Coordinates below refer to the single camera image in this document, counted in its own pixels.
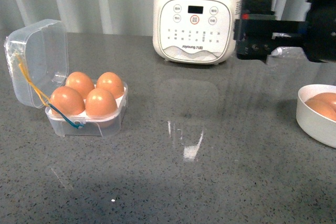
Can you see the clear plastic egg box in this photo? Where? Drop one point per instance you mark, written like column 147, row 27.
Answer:
column 44, row 49

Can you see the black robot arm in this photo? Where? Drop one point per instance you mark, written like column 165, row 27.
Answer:
column 319, row 39

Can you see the yellow rubber band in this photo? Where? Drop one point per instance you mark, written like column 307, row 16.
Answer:
column 43, row 98

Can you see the teal rubber band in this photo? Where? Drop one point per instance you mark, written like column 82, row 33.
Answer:
column 73, row 124

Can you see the clear plastic bag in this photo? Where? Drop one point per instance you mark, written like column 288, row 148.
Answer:
column 287, row 52

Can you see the white Joyoung blender appliance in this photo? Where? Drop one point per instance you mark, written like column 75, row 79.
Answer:
column 195, row 31

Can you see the white round bowl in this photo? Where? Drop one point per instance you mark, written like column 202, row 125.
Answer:
column 314, row 124

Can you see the brown egg in bowl back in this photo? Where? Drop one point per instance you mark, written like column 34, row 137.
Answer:
column 326, row 97

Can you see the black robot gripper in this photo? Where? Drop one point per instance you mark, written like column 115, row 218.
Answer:
column 258, row 33

